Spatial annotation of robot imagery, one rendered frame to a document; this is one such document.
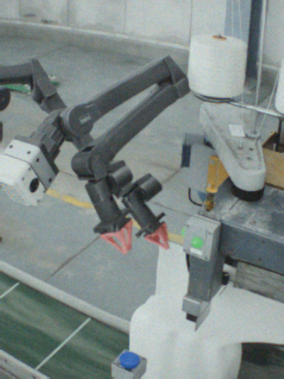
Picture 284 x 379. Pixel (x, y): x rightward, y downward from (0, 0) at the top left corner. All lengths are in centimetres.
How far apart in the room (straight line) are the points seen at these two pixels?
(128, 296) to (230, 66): 189
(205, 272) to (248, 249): 15
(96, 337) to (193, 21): 527
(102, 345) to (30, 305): 41
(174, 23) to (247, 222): 593
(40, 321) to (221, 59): 144
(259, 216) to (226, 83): 39
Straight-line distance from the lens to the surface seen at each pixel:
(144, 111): 146
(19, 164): 121
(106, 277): 324
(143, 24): 737
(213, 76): 149
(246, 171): 138
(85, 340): 231
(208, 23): 692
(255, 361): 211
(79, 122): 130
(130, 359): 160
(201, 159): 174
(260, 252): 133
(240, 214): 135
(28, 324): 240
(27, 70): 173
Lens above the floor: 204
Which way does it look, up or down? 30 degrees down
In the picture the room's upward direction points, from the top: 2 degrees clockwise
